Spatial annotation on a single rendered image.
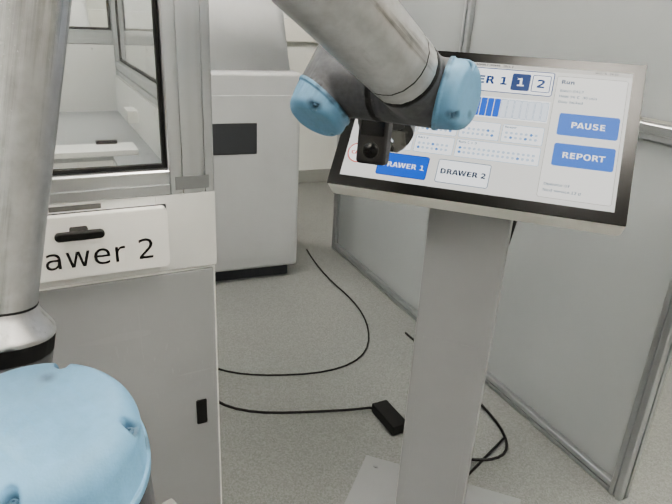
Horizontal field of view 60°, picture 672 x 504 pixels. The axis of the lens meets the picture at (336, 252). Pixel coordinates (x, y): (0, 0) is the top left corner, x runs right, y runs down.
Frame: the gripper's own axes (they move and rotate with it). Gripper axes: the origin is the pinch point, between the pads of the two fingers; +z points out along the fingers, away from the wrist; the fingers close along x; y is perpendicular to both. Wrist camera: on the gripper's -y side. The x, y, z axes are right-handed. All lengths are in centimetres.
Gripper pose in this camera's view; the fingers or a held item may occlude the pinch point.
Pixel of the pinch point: (393, 150)
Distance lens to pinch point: 102.3
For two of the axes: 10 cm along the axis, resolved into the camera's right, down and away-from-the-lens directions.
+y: 2.8, -9.2, 2.8
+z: 2.2, 3.4, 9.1
